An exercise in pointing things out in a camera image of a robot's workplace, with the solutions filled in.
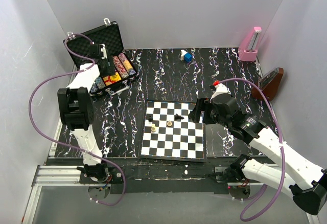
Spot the pink metronome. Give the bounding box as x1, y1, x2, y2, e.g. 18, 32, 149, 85
238, 27, 262, 62

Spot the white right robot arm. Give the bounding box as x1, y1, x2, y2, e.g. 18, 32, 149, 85
188, 94, 326, 215

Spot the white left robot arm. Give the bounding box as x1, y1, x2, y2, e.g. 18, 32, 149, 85
57, 42, 109, 183

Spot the black white chessboard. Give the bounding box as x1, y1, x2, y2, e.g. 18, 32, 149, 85
138, 100, 206, 162

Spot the black aluminium poker case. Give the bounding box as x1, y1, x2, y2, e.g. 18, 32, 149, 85
63, 18, 139, 95

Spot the red poker chip row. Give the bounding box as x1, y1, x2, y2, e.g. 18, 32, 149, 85
113, 56, 129, 79

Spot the blue cube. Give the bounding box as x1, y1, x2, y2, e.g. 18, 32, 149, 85
183, 53, 193, 63

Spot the aluminium rail frame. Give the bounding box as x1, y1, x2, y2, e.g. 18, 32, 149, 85
22, 164, 320, 224

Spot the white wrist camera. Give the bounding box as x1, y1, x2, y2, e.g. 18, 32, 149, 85
211, 80, 228, 100
99, 44, 107, 59

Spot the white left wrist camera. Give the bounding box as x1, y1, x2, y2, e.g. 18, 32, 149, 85
99, 44, 107, 59

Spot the purple yellow chip row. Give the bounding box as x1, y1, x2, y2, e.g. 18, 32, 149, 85
118, 53, 134, 72

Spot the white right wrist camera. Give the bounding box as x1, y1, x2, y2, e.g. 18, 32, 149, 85
211, 80, 228, 100

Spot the white king chess piece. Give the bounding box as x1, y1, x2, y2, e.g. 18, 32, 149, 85
151, 123, 156, 132

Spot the black bishop lying down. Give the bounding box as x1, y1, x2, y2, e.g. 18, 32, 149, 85
174, 114, 184, 120

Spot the brown wooden metronome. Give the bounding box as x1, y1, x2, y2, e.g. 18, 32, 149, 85
257, 67, 284, 101

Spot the blue chip stack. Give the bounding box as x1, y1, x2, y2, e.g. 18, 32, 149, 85
128, 69, 136, 76

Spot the white small block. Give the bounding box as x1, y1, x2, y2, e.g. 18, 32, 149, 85
180, 50, 187, 61

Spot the red yellow card deck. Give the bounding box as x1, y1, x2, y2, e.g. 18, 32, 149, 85
102, 72, 122, 86

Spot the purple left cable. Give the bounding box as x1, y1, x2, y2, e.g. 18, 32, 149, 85
28, 33, 126, 206

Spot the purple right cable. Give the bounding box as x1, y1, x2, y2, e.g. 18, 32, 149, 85
217, 78, 286, 221

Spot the green light blue chip row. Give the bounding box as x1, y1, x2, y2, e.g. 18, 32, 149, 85
90, 77, 106, 96

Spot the purple cable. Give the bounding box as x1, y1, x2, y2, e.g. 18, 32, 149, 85
217, 78, 286, 221
28, 33, 126, 206

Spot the yellow round button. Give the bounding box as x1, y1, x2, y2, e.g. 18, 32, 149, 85
110, 74, 120, 81

